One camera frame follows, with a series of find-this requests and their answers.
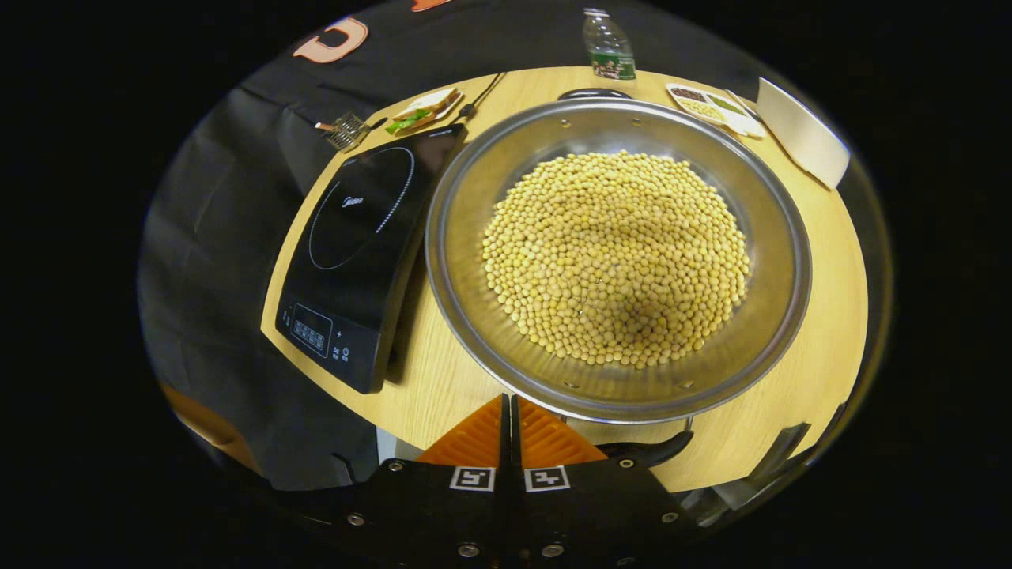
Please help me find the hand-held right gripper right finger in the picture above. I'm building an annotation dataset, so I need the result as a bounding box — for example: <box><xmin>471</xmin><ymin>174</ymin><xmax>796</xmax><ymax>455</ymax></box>
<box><xmin>511</xmin><ymin>394</ymin><xmax>690</xmax><ymax>569</ymax></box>

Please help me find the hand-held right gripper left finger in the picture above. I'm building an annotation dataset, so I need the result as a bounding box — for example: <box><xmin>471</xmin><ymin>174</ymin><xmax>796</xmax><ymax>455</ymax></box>
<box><xmin>340</xmin><ymin>394</ymin><xmax>512</xmax><ymax>569</ymax></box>

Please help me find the black induction cooktop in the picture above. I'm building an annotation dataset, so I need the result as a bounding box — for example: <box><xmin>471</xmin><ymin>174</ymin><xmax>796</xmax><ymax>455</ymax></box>
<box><xmin>274</xmin><ymin>122</ymin><xmax>469</xmax><ymax>394</ymax></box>

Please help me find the stainless steel pot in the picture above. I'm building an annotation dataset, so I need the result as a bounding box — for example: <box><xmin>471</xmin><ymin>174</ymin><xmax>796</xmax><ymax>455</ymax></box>
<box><xmin>425</xmin><ymin>89</ymin><xmax>814</xmax><ymax>469</ymax></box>

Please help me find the pile of soybeans in pot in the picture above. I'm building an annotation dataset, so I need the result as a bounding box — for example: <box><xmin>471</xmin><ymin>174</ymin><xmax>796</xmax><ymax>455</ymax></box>
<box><xmin>481</xmin><ymin>150</ymin><xmax>752</xmax><ymax>371</ymax></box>

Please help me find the sandwich on white plate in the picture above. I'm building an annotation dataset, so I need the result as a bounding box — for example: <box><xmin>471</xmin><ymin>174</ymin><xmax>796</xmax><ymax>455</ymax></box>
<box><xmin>385</xmin><ymin>87</ymin><xmax>465</xmax><ymax>135</ymax></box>

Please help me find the white divided plate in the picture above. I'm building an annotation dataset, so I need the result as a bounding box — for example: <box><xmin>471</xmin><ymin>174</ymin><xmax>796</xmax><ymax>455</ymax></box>
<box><xmin>666</xmin><ymin>82</ymin><xmax>766</xmax><ymax>139</ymax></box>

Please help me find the white box-shaped appliance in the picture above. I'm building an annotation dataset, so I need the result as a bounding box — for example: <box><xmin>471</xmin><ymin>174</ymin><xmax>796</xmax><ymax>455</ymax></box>
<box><xmin>757</xmin><ymin>77</ymin><xmax>852</xmax><ymax>190</ymax></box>

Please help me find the clear plastic water bottle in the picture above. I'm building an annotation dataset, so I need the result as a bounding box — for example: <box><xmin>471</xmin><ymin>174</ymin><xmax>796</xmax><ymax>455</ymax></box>
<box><xmin>583</xmin><ymin>8</ymin><xmax>638</xmax><ymax>82</ymax></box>

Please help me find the black power cable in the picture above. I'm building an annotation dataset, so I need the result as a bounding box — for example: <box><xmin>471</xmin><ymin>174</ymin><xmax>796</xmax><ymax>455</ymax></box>
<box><xmin>455</xmin><ymin>71</ymin><xmax>507</xmax><ymax>123</ymax></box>

